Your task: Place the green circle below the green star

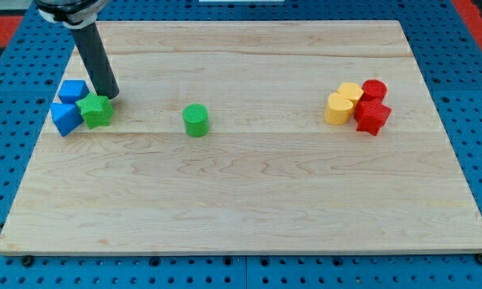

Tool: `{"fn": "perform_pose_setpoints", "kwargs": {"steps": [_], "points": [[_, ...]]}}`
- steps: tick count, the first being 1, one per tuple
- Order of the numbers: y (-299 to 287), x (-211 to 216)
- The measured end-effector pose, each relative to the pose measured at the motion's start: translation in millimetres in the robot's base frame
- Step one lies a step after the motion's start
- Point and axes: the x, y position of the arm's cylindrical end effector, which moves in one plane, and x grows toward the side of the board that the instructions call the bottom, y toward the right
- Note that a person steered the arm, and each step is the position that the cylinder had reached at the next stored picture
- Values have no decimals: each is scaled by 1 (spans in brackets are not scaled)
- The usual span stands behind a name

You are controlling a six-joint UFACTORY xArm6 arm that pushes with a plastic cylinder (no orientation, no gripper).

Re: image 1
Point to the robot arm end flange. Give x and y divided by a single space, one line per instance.
73 14

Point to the red cylinder block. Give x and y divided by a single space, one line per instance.
374 89

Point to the wooden board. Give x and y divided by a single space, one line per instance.
271 177

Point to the green cylinder block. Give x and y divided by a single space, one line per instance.
196 120

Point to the yellow heart block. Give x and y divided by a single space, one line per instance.
338 109

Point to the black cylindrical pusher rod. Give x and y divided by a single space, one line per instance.
95 60

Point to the blue cube block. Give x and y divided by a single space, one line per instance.
72 90

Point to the blue triangle block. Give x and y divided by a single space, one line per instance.
66 117

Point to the red star block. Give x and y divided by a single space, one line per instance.
371 116

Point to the yellow hexagon block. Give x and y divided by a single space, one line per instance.
352 92

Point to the green star block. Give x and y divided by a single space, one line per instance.
95 110

